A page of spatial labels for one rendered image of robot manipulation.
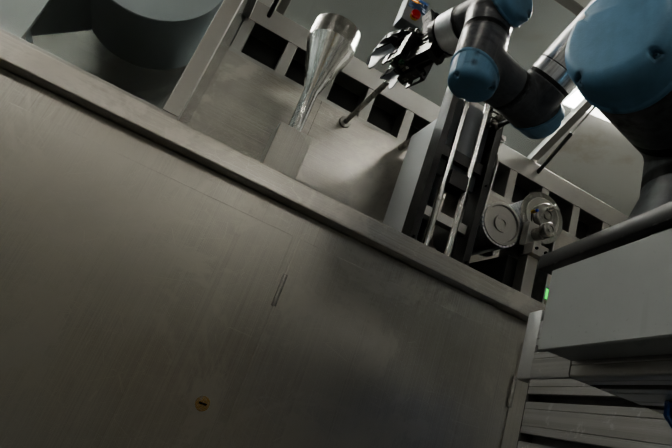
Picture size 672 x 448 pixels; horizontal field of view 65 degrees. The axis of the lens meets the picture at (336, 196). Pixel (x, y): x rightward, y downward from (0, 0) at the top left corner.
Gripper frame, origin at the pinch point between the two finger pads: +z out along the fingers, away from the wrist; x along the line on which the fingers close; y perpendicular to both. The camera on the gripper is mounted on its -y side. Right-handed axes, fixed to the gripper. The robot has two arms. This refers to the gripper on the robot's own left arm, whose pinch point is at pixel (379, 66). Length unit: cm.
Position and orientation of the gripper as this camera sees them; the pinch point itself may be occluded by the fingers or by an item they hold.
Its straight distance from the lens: 113.7
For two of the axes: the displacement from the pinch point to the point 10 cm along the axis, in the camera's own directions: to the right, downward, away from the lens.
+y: -4.3, 7.9, -4.4
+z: -5.7, 1.4, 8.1
